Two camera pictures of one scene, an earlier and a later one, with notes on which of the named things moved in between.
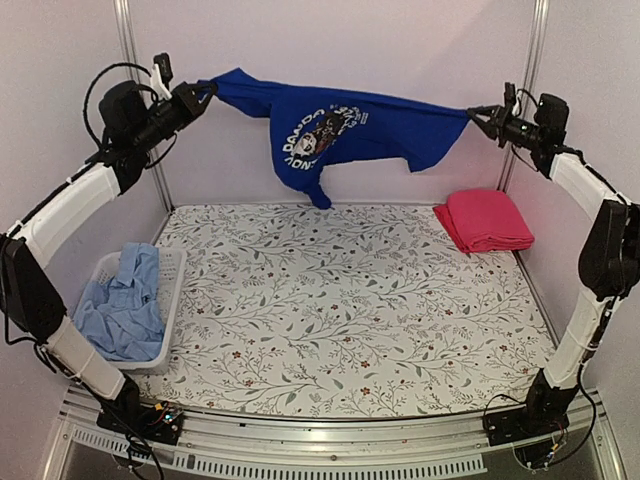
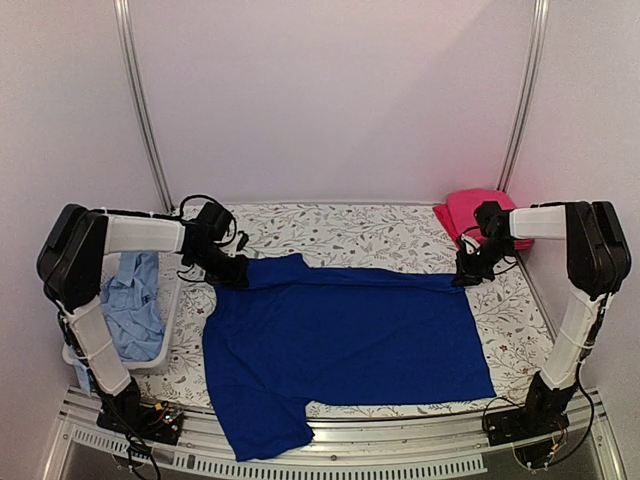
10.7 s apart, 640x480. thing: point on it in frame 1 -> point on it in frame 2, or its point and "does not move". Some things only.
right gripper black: [493, 112] -> [467, 275]
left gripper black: [184, 91] -> [238, 275]
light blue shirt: [126, 318] does not move
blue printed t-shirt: [316, 130] -> [293, 336]
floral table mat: [365, 309] does not move
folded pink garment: [483, 220] does not move
